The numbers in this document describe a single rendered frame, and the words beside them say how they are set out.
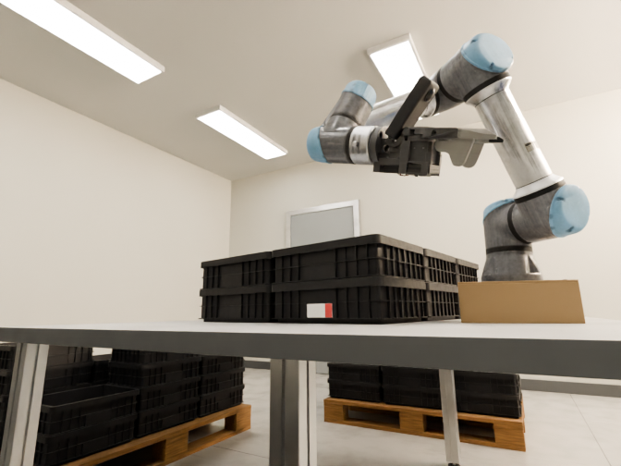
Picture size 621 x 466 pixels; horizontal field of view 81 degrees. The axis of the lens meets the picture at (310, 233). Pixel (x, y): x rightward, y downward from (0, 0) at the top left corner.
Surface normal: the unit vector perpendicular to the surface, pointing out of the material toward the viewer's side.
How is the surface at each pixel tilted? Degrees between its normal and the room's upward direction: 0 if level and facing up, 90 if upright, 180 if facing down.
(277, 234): 90
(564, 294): 90
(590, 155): 90
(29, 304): 90
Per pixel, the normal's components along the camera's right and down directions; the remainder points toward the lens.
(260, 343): -0.49, -0.18
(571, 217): 0.39, -0.10
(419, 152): -0.60, 0.10
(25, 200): 0.87, -0.11
